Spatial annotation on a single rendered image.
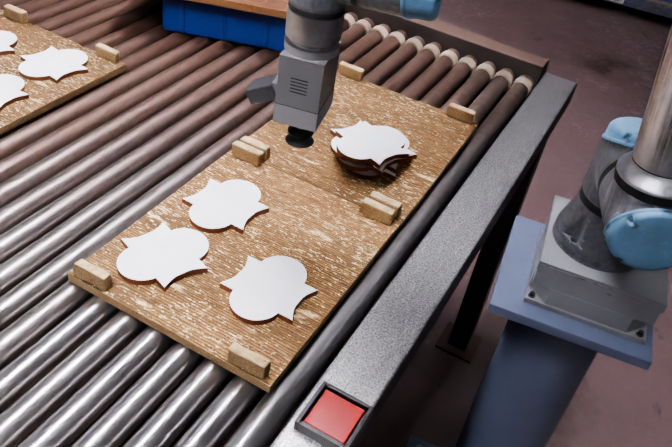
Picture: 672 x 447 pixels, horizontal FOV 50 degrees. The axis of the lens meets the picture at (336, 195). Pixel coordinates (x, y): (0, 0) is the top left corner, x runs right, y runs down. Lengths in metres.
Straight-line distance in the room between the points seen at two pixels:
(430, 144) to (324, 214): 0.33
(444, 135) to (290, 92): 0.58
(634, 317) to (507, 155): 0.45
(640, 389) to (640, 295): 1.29
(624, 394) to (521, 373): 1.07
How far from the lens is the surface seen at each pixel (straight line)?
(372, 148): 1.31
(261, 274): 1.09
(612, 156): 1.15
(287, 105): 0.99
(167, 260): 1.11
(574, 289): 1.24
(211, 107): 1.51
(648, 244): 1.05
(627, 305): 1.25
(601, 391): 2.44
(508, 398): 1.48
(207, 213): 1.19
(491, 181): 1.44
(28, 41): 1.72
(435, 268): 1.20
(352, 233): 1.20
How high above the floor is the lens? 1.71
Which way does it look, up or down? 37 degrees down
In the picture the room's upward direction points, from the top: 10 degrees clockwise
